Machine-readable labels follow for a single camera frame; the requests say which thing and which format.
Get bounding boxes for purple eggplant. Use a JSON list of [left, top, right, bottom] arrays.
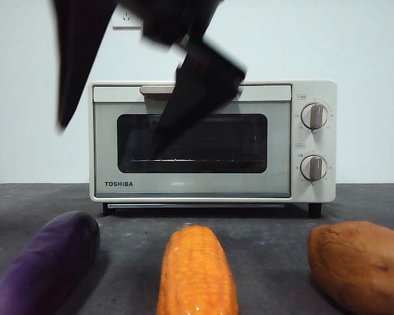
[[0, 211, 102, 315]]

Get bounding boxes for brown sweet potato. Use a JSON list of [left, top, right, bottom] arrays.
[[307, 221, 394, 315]]

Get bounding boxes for round temperature knob on oven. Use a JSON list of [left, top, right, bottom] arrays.
[[300, 103, 329, 131]]

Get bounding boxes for orange corn cob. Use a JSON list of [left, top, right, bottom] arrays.
[[156, 225, 240, 315]]

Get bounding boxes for metal wire oven rack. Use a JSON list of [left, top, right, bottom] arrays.
[[130, 158, 264, 165]]

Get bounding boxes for cream white Toshiba toaster oven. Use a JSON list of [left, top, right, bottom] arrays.
[[87, 79, 338, 218]]

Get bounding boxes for glass oven door with handle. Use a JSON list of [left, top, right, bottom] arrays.
[[92, 84, 293, 200]]

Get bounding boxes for white wall socket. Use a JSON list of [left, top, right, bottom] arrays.
[[112, 9, 142, 31]]

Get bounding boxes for round timer knob on oven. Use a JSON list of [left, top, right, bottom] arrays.
[[299, 155, 328, 182]]

